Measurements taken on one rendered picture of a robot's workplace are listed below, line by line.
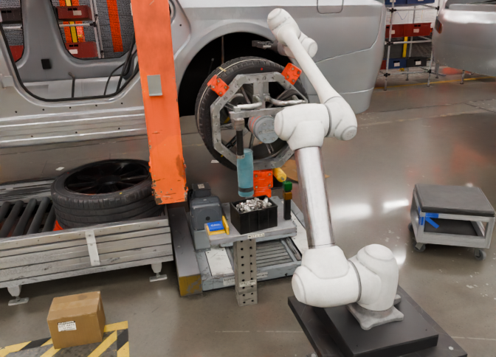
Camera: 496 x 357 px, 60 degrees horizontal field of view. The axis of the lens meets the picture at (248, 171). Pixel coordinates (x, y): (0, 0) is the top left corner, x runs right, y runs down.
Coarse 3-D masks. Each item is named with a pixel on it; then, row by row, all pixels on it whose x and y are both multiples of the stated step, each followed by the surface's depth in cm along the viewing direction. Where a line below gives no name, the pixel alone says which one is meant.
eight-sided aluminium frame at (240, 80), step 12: (276, 72) 233; (240, 84) 226; (288, 84) 233; (228, 96) 228; (216, 108) 228; (216, 120) 231; (216, 132) 238; (216, 144) 235; (228, 156) 240; (276, 156) 254; (288, 156) 249; (264, 168) 248
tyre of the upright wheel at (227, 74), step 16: (224, 64) 246; (240, 64) 233; (256, 64) 233; (272, 64) 236; (208, 80) 245; (224, 80) 232; (208, 96) 234; (304, 96) 247; (208, 112) 237; (208, 128) 240; (208, 144) 243; (224, 160) 249
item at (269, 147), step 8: (240, 88) 238; (280, 88) 258; (232, 104) 241; (272, 104) 246; (248, 128) 248; (224, 144) 256; (264, 144) 256; (272, 144) 267; (280, 144) 260; (232, 152) 252; (256, 152) 265; (264, 152) 263; (272, 152) 258
